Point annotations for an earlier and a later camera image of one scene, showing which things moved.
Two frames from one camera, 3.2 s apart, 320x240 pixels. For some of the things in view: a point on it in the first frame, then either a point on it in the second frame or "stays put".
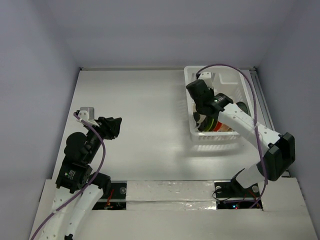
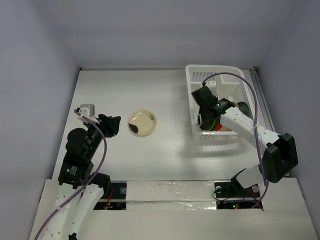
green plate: [208, 124] stays put
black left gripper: [109, 125] stays put
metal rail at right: [265, 108] stays put
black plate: [196, 116] -> [201, 117]
